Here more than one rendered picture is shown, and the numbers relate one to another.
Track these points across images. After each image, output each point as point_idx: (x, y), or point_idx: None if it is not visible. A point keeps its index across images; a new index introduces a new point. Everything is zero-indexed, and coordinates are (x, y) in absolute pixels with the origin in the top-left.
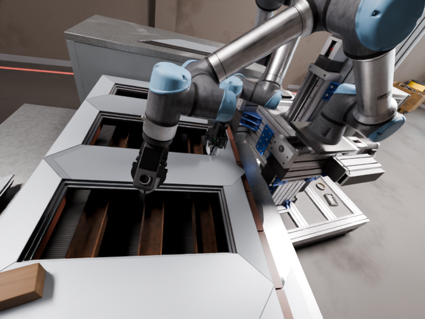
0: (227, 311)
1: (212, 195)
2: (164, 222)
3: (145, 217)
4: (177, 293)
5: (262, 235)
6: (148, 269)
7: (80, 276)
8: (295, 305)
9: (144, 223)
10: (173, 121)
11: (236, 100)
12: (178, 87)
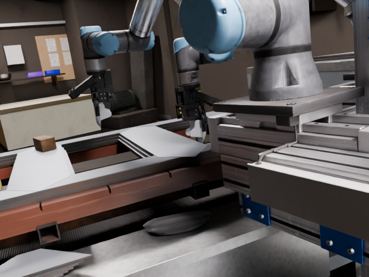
0: (22, 181)
1: None
2: (154, 217)
3: None
4: (39, 168)
5: (102, 188)
6: (56, 160)
7: (52, 152)
8: (38, 262)
9: None
10: (86, 55)
11: (101, 35)
12: (81, 32)
